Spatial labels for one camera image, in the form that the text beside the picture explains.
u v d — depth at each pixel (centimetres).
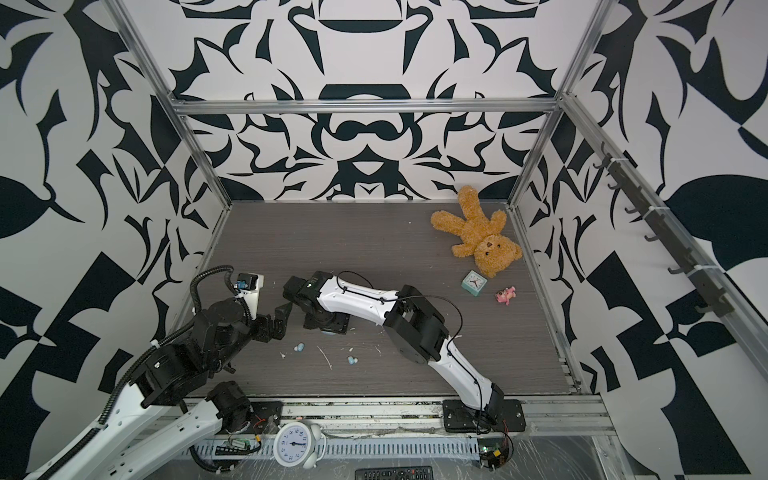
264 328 62
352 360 83
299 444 69
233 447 69
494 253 96
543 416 76
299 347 85
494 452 71
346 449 71
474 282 96
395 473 67
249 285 59
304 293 64
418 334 53
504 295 93
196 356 50
